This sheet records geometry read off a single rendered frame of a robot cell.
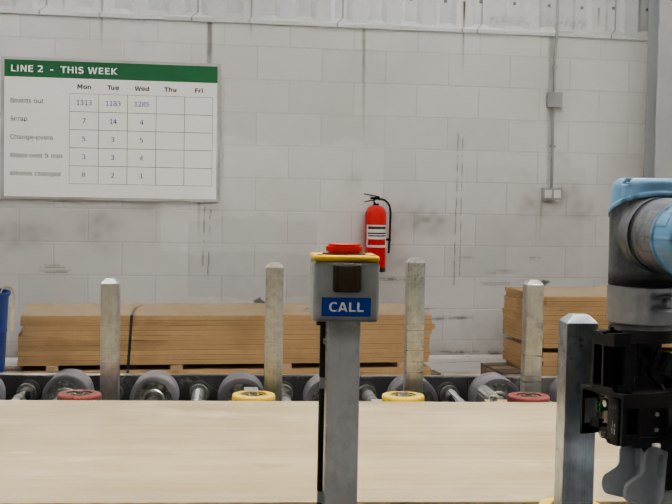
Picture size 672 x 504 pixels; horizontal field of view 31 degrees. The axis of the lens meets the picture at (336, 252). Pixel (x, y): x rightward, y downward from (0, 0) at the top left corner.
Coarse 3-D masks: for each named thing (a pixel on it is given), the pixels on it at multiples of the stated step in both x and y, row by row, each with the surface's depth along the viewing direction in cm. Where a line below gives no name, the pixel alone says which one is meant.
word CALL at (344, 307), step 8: (328, 304) 128; (336, 304) 128; (344, 304) 128; (352, 304) 128; (360, 304) 128; (368, 304) 128; (328, 312) 128; (336, 312) 128; (344, 312) 128; (352, 312) 128; (360, 312) 128; (368, 312) 128
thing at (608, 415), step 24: (600, 336) 124; (624, 336) 122; (648, 336) 122; (600, 360) 125; (624, 360) 122; (648, 360) 124; (600, 384) 124; (624, 384) 122; (648, 384) 124; (600, 408) 125; (624, 408) 120; (648, 408) 122; (600, 432) 126; (624, 432) 121; (648, 432) 122
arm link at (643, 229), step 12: (648, 204) 119; (660, 204) 116; (636, 216) 119; (648, 216) 116; (660, 216) 113; (636, 228) 118; (648, 228) 115; (660, 228) 112; (636, 240) 117; (648, 240) 114; (660, 240) 112; (636, 252) 118; (648, 252) 115; (660, 252) 112; (648, 264) 117; (660, 264) 113
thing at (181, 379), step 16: (16, 384) 287; (96, 384) 288; (128, 384) 289; (208, 384) 291; (304, 384) 292; (384, 384) 294; (432, 384) 295; (464, 384) 296; (544, 384) 297; (128, 400) 289; (208, 400) 291
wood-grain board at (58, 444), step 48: (0, 432) 190; (48, 432) 190; (96, 432) 191; (144, 432) 192; (192, 432) 192; (240, 432) 193; (288, 432) 194; (384, 432) 195; (432, 432) 196; (480, 432) 197; (528, 432) 197; (0, 480) 159; (48, 480) 160; (96, 480) 160; (144, 480) 161; (192, 480) 161; (240, 480) 162; (288, 480) 162; (384, 480) 163; (432, 480) 164; (480, 480) 164; (528, 480) 164
